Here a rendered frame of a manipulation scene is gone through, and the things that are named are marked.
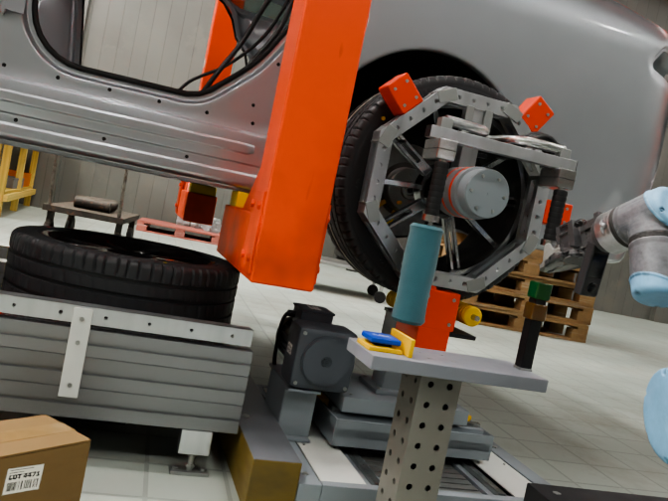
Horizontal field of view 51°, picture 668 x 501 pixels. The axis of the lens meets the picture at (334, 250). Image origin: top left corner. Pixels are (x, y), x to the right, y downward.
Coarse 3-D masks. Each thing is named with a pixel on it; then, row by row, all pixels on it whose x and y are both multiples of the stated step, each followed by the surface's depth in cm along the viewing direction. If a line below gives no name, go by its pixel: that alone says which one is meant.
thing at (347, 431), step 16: (320, 400) 208; (320, 416) 205; (336, 416) 198; (352, 416) 199; (368, 416) 202; (336, 432) 192; (352, 432) 194; (368, 432) 195; (384, 432) 196; (464, 432) 204; (480, 432) 211; (368, 448) 196; (384, 448) 197; (448, 448) 203; (464, 448) 204; (480, 448) 206
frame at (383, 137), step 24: (432, 96) 188; (456, 96) 189; (480, 96) 191; (408, 120) 186; (504, 120) 198; (384, 144) 185; (384, 168) 186; (528, 168) 203; (528, 192) 204; (360, 216) 191; (528, 216) 201; (384, 240) 188; (528, 240) 200; (480, 264) 203; (504, 264) 199; (456, 288) 196; (480, 288) 198
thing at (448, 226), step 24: (432, 120) 200; (408, 144) 198; (432, 168) 201; (504, 168) 215; (408, 216) 200; (504, 216) 215; (456, 240) 206; (480, 240) 220; (504, 240) 208; (456, 264) 207
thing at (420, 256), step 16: (416, 224) 180; (416, 240) 179; (432, 240) 178; (416, 256) 178; (432, 256) 179; (416, 272) 178; (432, 272) 180; (400, 288) 181; (416, 288) 179; (400, 304) 180; (416, 304) 179; (400, 320) 180; (416, 320) 179
